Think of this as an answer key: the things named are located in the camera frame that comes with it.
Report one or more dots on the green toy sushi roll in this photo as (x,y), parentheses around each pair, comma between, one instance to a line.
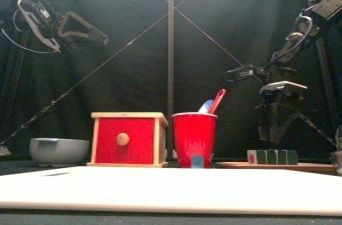
(272,157)

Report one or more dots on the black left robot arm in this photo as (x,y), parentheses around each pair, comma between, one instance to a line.
(8,19)

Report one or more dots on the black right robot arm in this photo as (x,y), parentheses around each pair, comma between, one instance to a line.
(291,44)

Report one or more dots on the white cutting board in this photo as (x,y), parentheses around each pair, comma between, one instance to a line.
(177,189)

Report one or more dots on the blue plastic utensil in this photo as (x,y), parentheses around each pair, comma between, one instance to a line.
(206,106)

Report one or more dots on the red plastic cup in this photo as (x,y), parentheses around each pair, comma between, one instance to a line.
(193,139)

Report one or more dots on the translucent grey cup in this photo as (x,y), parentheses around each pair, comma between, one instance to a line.
(336,160)

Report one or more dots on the small blue tape piece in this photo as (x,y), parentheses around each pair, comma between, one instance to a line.
(198,162)

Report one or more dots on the wooden box with red drawer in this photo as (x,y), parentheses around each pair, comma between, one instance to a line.
(128,142)

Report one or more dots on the grey bowl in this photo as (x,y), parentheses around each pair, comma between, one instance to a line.
(57,151)

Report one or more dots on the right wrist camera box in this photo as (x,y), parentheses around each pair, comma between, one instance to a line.
(242,73)

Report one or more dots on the dark slanted frame post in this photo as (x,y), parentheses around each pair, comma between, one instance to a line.
(322,69)

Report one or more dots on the grey vertical frame pole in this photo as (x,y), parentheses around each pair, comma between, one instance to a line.
(171,69)

